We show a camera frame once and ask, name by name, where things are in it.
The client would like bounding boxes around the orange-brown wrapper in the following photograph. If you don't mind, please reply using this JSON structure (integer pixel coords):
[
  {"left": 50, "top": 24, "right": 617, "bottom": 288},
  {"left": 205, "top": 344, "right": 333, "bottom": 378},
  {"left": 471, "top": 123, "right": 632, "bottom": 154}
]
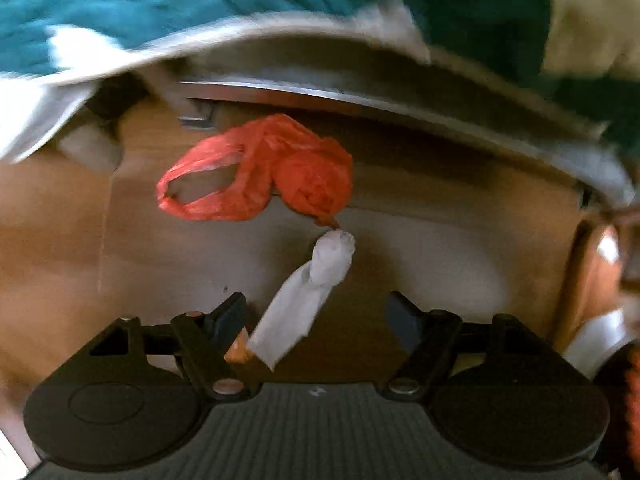
[{"left": 223, "top": 327, "right": 256, "bottom": 366}]

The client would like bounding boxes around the white tissue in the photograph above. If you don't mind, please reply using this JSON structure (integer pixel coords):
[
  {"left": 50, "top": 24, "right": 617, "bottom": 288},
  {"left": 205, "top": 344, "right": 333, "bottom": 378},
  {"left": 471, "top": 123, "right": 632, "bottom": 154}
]
[{"left": 248, "top": 230, "right": 357, "bottom": 372}]

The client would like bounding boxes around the white cloth with red mark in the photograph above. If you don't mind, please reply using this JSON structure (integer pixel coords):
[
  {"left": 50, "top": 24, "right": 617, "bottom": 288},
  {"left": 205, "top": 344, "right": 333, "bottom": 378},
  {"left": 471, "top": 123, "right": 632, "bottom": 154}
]
[{"left": 0, "top": 80, "right": 96, "bottom": 163}]

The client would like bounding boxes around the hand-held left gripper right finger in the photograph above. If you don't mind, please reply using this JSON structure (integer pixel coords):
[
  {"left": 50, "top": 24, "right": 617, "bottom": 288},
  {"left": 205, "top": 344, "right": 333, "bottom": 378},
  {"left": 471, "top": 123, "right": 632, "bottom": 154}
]
[{"left": 381, "top": 290, "right": 566, "bottom": 400}]

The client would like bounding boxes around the orange slipper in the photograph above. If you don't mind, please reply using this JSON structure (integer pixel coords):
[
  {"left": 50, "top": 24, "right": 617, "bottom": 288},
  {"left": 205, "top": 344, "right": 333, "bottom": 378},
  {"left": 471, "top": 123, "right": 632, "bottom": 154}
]
[{"left": 552, "top": 220, "right": 628, "bottom": 356}]

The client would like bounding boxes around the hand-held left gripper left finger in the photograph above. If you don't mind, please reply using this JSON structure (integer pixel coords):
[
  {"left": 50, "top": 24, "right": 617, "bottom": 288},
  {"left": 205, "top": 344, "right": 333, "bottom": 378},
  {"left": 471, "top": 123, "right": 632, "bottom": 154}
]
[{"left": 90, "top": 292, "right": 251, "bottom": 400}]

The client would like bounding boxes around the bed leg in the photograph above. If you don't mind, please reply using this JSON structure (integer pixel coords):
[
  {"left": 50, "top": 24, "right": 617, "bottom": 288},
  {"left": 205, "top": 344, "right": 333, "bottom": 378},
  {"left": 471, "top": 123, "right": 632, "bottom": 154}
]
[{"left": 57, "top": 77, "right": 151, "bottom": 173}]

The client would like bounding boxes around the white plastic object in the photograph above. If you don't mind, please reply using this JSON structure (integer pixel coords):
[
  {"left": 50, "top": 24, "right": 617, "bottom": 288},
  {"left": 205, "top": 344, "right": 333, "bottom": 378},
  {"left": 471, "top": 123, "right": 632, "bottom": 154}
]
[{"left": 565, "top": 310, "right": 638, "bottom": 381}]

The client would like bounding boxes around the red plastic bag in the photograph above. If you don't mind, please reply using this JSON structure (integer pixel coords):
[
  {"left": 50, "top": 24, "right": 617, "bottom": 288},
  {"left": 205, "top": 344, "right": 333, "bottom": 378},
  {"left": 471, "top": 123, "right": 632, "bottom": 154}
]
[{"left": 156, "top": 114, "right": 354, "bottom": 227}]

